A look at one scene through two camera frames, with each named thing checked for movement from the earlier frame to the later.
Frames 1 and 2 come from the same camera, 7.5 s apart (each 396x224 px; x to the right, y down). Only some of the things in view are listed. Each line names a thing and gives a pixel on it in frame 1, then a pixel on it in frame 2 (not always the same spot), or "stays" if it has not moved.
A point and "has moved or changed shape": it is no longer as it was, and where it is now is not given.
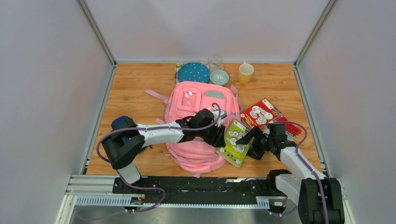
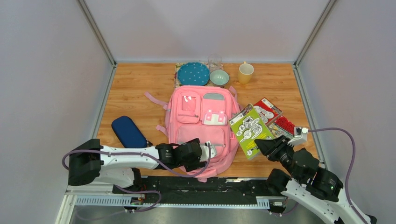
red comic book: (261, 113) stays
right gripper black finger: (255, 132) -> (267, 146)
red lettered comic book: (292, 130) stays
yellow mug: (245, 71) stays
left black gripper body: (202, 133) -> (194, 164)
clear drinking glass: (215, 62) stays
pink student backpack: (184, 98) has moved or changed shape
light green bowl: (219, 77) stays
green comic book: (234, 152) -> (248, 126)
